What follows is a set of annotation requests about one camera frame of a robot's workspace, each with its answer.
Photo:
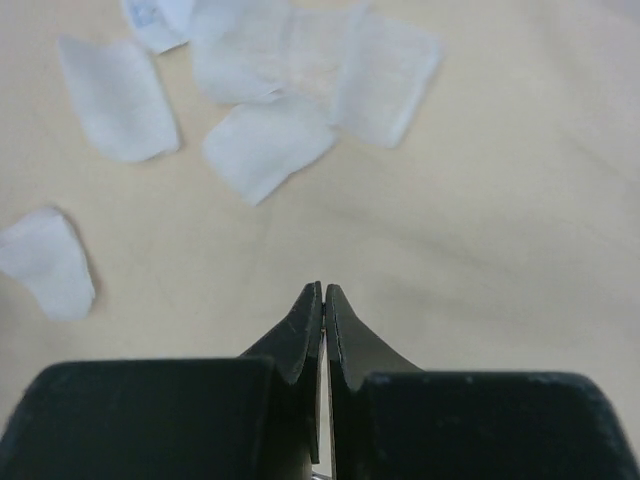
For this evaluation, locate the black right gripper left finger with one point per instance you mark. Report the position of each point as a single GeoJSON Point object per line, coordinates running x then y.
{"type": "Point", "coordinates": [254, 416]}

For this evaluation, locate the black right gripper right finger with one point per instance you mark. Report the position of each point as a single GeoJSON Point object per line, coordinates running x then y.
{"type": "Point", "coordinates": [393, 420]}

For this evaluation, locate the white gauze pad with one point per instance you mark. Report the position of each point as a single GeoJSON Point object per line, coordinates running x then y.
{"type": "Point", "coordinates": [43, 253]}

